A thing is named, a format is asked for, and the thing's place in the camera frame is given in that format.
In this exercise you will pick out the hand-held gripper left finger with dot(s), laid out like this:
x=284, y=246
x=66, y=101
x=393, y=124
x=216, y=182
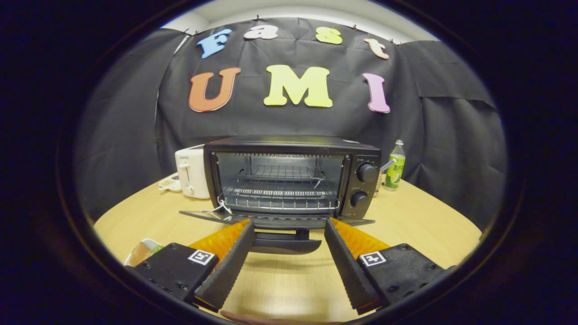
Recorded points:
x=228, y=266

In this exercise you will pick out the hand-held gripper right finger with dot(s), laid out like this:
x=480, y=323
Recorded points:
x=347, y=266

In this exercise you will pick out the black toaster oven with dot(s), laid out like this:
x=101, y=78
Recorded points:
x=289, y=146

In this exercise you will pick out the white toaster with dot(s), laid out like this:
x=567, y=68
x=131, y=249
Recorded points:
x=194, y=169

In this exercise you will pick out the white plate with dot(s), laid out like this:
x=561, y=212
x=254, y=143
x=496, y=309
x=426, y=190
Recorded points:
x=130, y=258

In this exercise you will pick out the green label drink bottle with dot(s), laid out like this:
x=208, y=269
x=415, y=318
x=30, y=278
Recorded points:
x=396, y=169

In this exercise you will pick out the black backdrop cloth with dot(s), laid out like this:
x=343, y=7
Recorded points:
x=289, y=119

